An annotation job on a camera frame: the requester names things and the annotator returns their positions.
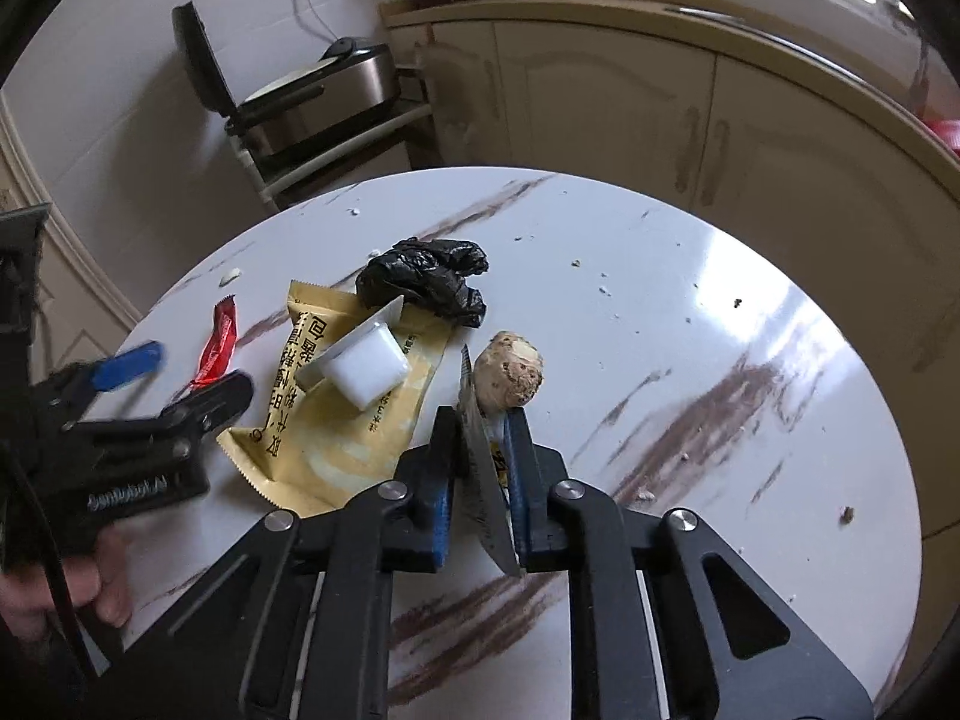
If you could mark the person's left hand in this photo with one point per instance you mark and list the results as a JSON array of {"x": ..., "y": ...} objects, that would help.
[{"x": 82, "y": 592}]

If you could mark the red snack wrapper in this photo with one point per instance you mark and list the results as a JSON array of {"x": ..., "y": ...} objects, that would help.
[{"x": 219, "y": 345}]

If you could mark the pale yellow snack wrapper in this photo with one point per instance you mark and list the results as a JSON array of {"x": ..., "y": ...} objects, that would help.
[{"x": 300, "y": 450}]

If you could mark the white plastic cup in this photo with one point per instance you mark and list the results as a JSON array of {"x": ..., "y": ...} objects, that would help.
[{"x": 367, "y": 371}]

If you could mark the red basin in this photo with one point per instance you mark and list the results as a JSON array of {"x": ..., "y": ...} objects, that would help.
[{"x": 946, "y": 136}]

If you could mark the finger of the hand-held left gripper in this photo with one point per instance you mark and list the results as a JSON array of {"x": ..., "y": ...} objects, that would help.
[
  {"x": 131, "y": 364},
  {"x": 202, "y": 405}
]

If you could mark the cream kitchen cabinets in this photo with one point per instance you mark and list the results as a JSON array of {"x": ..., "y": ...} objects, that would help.
[{"x": 600, "y": 105}]

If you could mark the white scrap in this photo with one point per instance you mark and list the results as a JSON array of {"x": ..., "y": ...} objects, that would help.
[{"x": 229, "y": 277}]

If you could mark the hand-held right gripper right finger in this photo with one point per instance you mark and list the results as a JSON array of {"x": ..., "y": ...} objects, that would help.
[{"x": 521, "y": 480}]

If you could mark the brown bread roll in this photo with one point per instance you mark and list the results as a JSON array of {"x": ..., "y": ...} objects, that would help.
[{"x": 510, "y": 369}]

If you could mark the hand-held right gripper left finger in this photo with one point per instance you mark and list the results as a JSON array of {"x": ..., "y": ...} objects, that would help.
[{"x": 441, "y": 532}]

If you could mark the white door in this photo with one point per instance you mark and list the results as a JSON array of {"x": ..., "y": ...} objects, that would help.
[{"x": 67, "y": 270}]

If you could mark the beige countertop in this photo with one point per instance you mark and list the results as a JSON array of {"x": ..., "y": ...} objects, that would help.
[{"x": 637, "y": 11}]

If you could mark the black plastic bag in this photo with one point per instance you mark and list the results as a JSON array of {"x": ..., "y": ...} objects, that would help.
[{"x": 424, "y": 277}]

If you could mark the steel rice cooker black lid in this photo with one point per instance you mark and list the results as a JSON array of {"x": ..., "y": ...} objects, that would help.
[{"x": 322, "y": 90}]

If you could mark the silver foil wrapper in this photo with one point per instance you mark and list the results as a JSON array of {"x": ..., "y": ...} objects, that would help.
[{"x": 484, "y": 480}]

